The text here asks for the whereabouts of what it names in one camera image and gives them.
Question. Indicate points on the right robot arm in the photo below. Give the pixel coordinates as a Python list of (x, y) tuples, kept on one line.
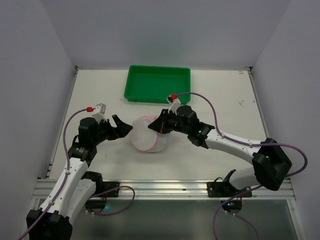
[(269, 164)]

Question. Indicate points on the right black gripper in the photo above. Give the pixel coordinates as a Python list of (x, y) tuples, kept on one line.
[(167, 121)]

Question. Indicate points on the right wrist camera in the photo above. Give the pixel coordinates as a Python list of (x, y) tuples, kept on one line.
[(174, 102)]

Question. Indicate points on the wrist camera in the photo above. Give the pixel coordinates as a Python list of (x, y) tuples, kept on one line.
[(99, 112), (174, 102)]

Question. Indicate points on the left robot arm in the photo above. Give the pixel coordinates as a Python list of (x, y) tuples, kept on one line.
[(54, 219)]

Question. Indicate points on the aluminium mounting rail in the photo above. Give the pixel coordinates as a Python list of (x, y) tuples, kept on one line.
[(171, 190)]

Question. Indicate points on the green plastic tray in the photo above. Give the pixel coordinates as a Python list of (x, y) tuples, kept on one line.
[(153, 84)]

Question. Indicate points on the white mesh laundry bag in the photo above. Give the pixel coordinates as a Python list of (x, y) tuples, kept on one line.
[(147, 140)]

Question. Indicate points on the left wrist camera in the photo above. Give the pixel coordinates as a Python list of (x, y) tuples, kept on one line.
[(99, 112)]

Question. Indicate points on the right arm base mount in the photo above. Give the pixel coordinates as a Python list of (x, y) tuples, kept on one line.
[(221, 188)]

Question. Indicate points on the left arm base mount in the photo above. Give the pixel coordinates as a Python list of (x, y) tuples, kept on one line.
[(99, 203)]

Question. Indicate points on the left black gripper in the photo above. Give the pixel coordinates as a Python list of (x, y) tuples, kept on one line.
[(110, 128)]

